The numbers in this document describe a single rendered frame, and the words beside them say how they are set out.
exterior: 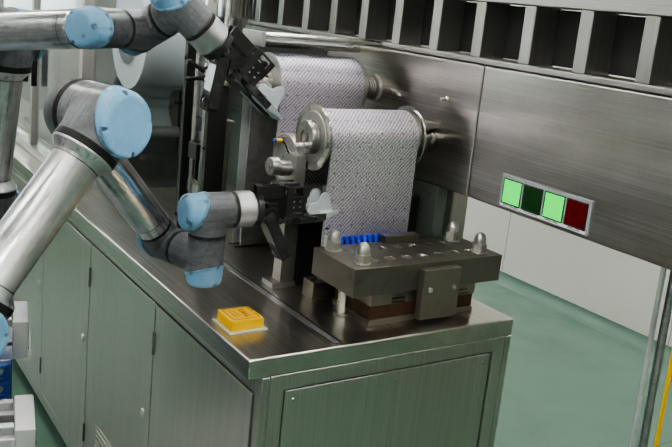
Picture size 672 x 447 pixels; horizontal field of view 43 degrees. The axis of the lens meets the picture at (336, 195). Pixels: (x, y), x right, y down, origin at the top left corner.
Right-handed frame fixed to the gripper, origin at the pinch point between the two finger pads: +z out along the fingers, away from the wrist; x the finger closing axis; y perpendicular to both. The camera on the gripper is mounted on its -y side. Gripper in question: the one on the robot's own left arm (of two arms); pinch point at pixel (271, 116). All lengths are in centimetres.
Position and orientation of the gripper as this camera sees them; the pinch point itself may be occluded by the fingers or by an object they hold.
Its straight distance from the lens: 181.7
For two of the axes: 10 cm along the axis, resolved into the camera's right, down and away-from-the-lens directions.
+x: -5.2, -2.5, 8.1
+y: 6.3, -7.6, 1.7
